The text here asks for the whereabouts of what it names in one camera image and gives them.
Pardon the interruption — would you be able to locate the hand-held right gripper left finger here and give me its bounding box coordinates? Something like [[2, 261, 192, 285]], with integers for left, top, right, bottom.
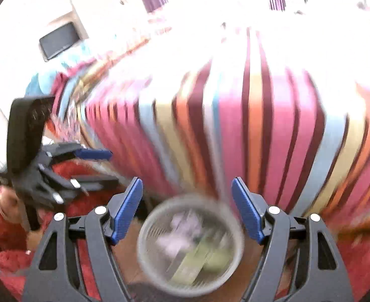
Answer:
[[22, 177, 144, 302]]

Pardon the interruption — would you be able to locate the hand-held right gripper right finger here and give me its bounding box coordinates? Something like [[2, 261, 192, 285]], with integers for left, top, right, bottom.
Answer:
[[231, 177, 355, 302]]

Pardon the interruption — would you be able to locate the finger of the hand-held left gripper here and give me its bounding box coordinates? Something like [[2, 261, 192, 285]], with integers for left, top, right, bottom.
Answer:
[[40, 142, 114, 164], [30, 163, 120, 205]]

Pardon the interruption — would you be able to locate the pink and white carton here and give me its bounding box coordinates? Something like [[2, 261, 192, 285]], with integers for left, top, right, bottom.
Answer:
[[156, 212, 204, 252]]

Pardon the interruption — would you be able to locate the green box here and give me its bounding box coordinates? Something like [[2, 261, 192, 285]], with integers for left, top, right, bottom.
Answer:
[[169, 239, 226, 287]]

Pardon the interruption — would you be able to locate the grey mesh wastebasket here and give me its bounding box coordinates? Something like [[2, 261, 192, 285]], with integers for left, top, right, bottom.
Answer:
[[136, 194, 245, 298]]

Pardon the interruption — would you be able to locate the person's left hand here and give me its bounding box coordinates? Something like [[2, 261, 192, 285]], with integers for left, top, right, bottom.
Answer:
[[0, 186, 26, 224]]

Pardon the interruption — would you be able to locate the folded multicoloured quilt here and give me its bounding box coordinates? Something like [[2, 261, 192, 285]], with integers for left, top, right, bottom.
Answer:
[[26, 38, 151, 107]]

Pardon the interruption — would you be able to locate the striped multicoloured bedspread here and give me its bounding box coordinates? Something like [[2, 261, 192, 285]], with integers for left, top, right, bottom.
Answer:
[[49, 27, 370, 243]]

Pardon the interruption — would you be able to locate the red fuzzy rug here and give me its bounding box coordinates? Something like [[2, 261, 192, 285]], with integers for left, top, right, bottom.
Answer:
[[0, 160, 370, 302]]

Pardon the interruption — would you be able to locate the black television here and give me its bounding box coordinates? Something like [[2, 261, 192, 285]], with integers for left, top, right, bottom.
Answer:
[[39, 22, 81, 62]]

